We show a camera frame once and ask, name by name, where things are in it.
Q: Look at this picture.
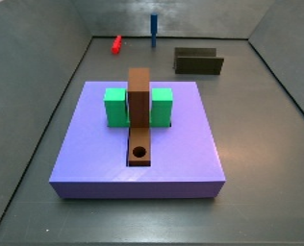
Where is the blue peg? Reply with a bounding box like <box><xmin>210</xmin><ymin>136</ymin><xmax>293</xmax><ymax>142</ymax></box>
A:
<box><xmin>151</xmin><ymin>13</ymin><xmax>158</xmax><ymax>48</ymax></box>

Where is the right green block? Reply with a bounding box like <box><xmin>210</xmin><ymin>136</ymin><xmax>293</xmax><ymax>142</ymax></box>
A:
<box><xmin>151</xmin><ymin>88</ymin><xmax>172</xmax><ymax>128</ymax></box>

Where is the purple base board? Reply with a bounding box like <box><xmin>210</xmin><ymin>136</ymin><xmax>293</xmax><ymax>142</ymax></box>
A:
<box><xmin>50</xmin><ymin>82</ymin><xmax>225</xmax><ymax>199</ymax></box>

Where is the left green block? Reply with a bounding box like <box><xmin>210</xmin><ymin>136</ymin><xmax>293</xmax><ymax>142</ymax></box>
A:
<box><xmin>103</xmin><ymin>88</ymin><xmax>128</xmax><ymax>128</ymax></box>

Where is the green block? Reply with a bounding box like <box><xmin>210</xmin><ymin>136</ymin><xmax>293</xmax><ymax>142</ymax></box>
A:
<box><xmin>151</xmin><ymin>88</ymin><xmax>172</xmax><ymax>128</ymax></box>
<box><xmin>103</xmin><ymin>88</ymin><xmax>128</xmax><ymax>128</ymax></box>

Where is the red peg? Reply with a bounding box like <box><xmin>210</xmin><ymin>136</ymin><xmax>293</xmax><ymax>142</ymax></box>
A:
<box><xmin>111</xmin><ymin>36</ymin><xmax>122</xmax><ymax>55</ymax></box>

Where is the black U-shaped holder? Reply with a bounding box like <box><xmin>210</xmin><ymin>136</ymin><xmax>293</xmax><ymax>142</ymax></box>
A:
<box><xmin>174</xmin><ymin>47</ymin><xmax>223</xmax><ymax>75</ymax></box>

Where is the brown L-shaped block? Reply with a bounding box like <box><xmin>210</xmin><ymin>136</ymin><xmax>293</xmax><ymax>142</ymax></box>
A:
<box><xmin>127</xmin><ymin>68</ymin><xmax>151</xmax><ymax>167</ymax></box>

